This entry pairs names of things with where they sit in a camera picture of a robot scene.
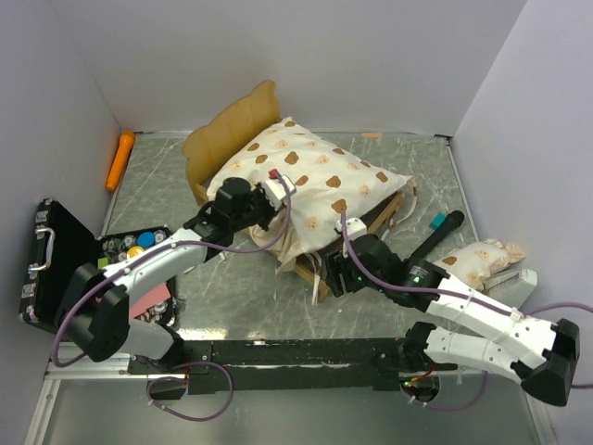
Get small bear print pillow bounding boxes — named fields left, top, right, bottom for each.
left=435, top=239, right=525, bottom=290

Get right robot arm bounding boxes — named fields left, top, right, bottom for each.
left=326, top=232, right=580, bottom=407

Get bear print bed mattress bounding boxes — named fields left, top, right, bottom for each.
left=207, top=118, right=415, bottom=273

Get yellow round cap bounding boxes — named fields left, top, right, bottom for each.
left=126, top=246, right=145, bottom=259

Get orange plastic carrot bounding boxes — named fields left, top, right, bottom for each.
left=106, top=131, right=135, bottom=192

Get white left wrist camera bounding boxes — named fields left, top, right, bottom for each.
left=262, top=169, right=297, bottom=210

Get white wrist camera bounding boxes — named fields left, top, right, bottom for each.
left=262, top=169, right=297, bottom=210
left=334, top=218, right=368, bottom=241

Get aluminium frame rail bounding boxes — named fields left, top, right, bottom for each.
left=44, top=351, right=536, bottom=381

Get white lint roller box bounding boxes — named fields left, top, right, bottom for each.
left=484, top=269, right=538, bottom=309

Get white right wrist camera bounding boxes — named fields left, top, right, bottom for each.
left=334, top=218, right=368, bottom=241

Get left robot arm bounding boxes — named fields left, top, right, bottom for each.
left=51, top=170, right=296, bottom=373

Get pink paper sheets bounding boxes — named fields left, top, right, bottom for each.
left=129, top=283, right=170, bottom=318

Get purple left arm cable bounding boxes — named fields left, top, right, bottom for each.
left=50, top=183, right=293, bottom=422

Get wooden pet bed frame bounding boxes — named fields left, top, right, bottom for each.
left=183, top=80, right=415, bottom=298

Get blue round cap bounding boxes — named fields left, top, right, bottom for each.
left=136, top=232, right=156, bottom=248

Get black open carrying case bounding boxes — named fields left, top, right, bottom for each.
left=19, top=198, right=172, bottom=334

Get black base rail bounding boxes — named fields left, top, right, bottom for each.
left=128, top=337, right=458, bottom=395

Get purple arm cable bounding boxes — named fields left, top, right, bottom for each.
left=50, top=183, right=293, bottom=422
left=339, top=210, right=593, bottom=414

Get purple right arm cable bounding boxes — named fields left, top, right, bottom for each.
left=339, top=210, right=593, bottom=414

